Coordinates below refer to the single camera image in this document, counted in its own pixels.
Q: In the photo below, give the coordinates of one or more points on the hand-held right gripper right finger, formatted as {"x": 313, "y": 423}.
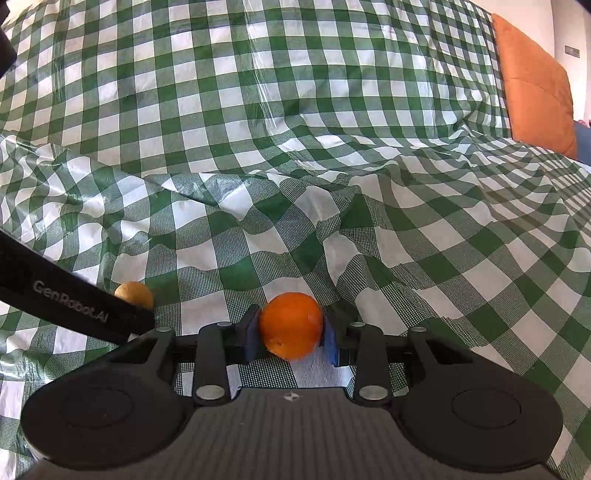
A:
{"x": 330, "y": 346}

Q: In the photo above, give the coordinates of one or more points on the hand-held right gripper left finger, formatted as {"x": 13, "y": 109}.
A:
{"x": 251, "y": 334}

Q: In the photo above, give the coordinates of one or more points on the orange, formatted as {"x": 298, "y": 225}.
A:
{"x": 291, "y": 325}

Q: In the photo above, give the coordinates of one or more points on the small yellow fruit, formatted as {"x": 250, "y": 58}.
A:
{"x": 134, "y": 293}

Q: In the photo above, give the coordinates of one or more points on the green checked cloth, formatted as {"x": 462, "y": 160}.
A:
{"x": 295, "y": 138}

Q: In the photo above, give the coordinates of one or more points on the blue cloth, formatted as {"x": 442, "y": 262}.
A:
{"x": 584, "y": 143}

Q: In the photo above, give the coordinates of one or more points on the orange cushion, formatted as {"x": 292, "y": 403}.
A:
{"x": 535, "y": 87}

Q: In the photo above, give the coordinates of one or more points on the wall socket plate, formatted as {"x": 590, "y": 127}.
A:
{"x": 573, "y": 51}

